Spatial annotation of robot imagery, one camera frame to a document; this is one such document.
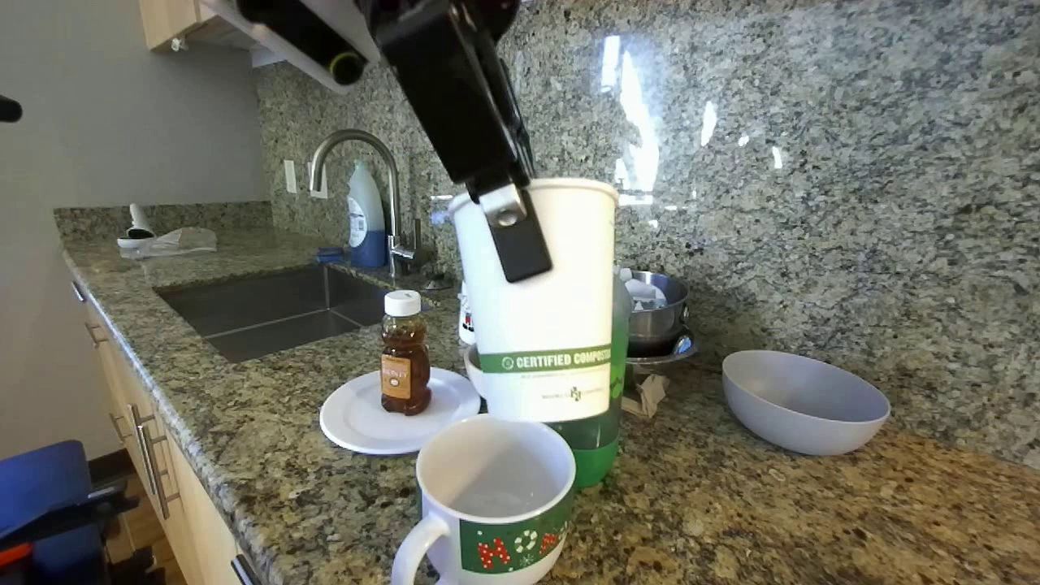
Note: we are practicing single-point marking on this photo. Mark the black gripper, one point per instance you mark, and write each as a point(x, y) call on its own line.
point(461, 97)

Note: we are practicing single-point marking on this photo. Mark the white paper cup green stripe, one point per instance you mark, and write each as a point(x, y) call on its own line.
point(554, 314)

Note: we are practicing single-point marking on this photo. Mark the white mug green band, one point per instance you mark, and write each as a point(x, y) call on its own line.
point(493, 489)

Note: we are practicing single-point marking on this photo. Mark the small metal bowl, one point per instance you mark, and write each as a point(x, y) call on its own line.
point(654, 310)

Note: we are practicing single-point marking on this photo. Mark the white blue soap bottle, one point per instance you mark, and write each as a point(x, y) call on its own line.
point(364, 211)

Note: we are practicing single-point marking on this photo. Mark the honey bottle white cap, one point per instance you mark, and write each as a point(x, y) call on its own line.
point(405, 368)

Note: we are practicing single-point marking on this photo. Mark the curved steel faucet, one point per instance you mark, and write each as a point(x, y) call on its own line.
point(360, 142)

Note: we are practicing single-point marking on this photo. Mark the crumpled paper scrap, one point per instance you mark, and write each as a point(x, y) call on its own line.
point(649, 394)

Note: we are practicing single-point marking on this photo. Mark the white round plate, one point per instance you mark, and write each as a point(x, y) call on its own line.
point(363, 423)

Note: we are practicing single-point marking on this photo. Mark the steel kitchen sink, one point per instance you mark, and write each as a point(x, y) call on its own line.
point(270, 310)

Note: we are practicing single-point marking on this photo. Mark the grey shallow bowl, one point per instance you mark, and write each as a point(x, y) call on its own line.
point(802, 401)

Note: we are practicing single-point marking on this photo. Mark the wooden upper cabinet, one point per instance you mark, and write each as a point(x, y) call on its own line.
point(174, 16)

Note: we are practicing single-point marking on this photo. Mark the wooden base cabinet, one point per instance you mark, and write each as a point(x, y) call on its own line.
point(165, 507)

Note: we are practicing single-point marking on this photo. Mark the blue fabric chair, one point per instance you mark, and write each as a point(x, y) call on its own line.
point(43, 497)

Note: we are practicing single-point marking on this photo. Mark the white wall outlet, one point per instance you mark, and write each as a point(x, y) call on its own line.
point(290, 175)

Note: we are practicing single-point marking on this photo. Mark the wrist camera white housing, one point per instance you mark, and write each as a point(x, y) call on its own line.
point(313, 36)

